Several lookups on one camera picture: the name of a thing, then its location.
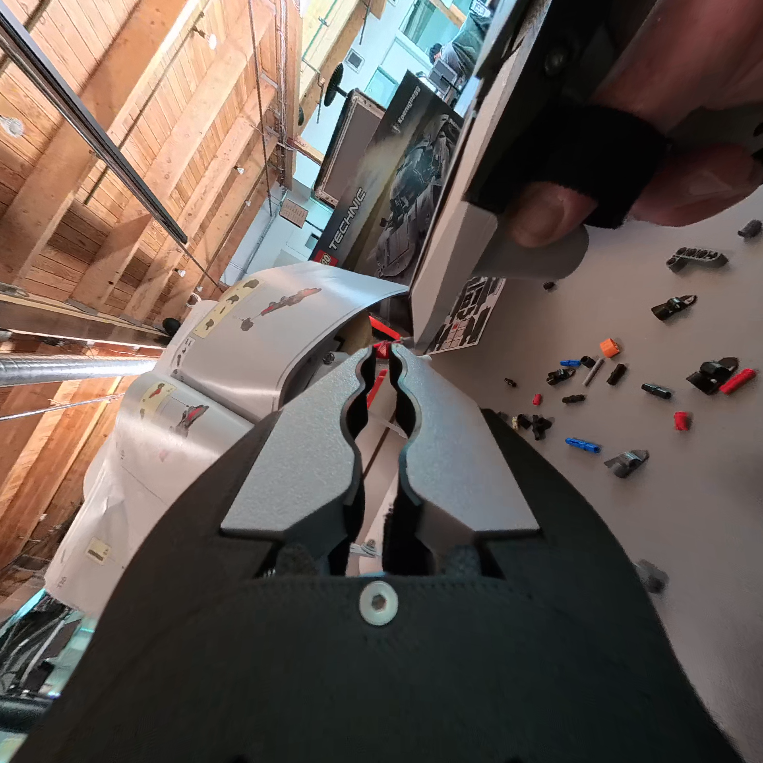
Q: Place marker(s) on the grey lego axle connector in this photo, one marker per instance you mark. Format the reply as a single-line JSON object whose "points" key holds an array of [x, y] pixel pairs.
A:
{"points": [[653, 575]]}

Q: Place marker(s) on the long blue lego pin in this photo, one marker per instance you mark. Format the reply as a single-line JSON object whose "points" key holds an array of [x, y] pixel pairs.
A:
{"points": [[581, 444]]}

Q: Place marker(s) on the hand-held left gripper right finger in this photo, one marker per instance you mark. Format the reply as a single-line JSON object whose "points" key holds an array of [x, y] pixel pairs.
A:
{"points": [[471, 477]]}

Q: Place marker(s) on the lego instruction booklet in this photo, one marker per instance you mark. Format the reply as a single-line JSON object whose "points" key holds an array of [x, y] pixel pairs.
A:
{"points": [[268, 334]]}

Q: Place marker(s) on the grey lego wedge panel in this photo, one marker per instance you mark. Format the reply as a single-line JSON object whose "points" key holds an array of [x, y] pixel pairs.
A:
{"points": [[626, 462]]}

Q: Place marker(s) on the small black lego bush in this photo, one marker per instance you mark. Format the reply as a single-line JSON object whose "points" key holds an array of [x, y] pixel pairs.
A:
{"points": [[750, 228]]}

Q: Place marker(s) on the orange lego piece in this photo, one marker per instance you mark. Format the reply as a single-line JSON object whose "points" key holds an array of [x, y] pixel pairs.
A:
{"points": [[609, 347]]}

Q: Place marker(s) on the dark grey lego beam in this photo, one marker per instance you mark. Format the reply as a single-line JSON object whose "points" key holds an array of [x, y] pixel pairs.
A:
{"points": [[697, 257]]}

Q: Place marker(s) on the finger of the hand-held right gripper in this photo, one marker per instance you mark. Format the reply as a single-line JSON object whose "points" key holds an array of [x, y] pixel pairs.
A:
{"points": [[453, 238]]}

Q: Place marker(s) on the lego set box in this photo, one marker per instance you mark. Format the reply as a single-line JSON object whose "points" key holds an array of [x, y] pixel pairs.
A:
{"points": [[387, 208]]}

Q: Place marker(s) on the lego sticker sheet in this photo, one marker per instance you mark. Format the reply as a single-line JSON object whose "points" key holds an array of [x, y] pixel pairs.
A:
{"points": [[471, 316]]}

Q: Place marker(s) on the black lego pin connector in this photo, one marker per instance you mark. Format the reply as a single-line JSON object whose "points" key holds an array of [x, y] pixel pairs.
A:
{"points": [[521, 420]]}

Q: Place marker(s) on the black lego cross connector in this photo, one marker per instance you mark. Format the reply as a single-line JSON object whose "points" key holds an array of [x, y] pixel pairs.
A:
{"points": [[541, 426]]}

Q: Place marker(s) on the long red lego axle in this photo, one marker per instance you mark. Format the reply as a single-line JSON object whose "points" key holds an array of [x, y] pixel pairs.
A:
{"points": [[739, 380]]}

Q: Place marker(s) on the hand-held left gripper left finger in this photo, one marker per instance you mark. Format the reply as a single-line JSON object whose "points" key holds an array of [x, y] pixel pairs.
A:
{"points": [[292, 471]]}

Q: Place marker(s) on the silver ventilation duct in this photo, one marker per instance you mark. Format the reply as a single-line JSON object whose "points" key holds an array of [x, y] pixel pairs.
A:
{"points": [[71, 366]]}

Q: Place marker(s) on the black lego panel piece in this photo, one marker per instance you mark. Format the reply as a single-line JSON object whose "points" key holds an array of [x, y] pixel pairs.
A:
{"points": [[712, 375]]}

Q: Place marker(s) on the black curved lego piece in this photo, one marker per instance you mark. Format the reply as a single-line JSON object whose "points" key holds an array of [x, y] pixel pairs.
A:
{"points": [[560, 375]]}

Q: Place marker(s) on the red translucent lego wedge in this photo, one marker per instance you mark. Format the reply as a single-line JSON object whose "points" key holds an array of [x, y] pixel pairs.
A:
{"points": [[384, 349]]}

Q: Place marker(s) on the grey equipment case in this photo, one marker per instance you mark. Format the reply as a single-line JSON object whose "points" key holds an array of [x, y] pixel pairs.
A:
{"points": [[349, 149]]}

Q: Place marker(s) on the black angled lego piece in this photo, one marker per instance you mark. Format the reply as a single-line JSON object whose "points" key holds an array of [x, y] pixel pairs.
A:
{"points": [[673, 307]]}

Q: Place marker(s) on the person's right hand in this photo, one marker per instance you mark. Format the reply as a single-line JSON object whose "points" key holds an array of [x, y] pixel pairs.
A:
{"points": [[715, 71]]}

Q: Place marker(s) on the thin grey lego axle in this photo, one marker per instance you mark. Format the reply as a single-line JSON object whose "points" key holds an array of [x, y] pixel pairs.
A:
{"points": [[591, 375]]}

